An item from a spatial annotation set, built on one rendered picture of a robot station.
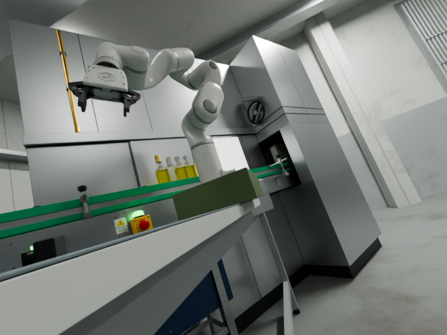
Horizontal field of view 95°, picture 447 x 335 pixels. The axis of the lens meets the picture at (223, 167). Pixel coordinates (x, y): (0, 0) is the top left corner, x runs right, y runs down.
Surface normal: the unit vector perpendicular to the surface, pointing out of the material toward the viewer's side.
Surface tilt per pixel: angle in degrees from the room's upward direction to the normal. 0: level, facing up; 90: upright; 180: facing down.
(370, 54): 90
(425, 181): 90
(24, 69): 90
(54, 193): 90
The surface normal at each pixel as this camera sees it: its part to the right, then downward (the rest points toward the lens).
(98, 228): 0.54, -0.34
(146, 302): 0.91, -0.35
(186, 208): -0.27, -0.11
